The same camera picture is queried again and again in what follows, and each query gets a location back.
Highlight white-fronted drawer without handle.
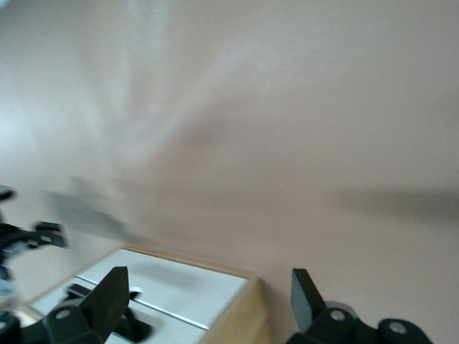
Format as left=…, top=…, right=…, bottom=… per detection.
left=75, top=248, right=251, bottom=329

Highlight wooden drawer with white front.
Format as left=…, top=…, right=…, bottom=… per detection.
left=28, top=274, right=211, bottom=344

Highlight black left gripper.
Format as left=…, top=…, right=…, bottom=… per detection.
left=0, top=214, right=70, bottom=284

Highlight light wooden drawer cabinet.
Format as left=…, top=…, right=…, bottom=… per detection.
left=0, top=245, right=267, bottom=344

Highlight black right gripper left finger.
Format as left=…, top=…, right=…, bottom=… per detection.
left=0, top=266, right=130, bottom=344

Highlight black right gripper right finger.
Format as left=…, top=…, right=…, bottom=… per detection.
left=286, top=268, right=431, bottom=344

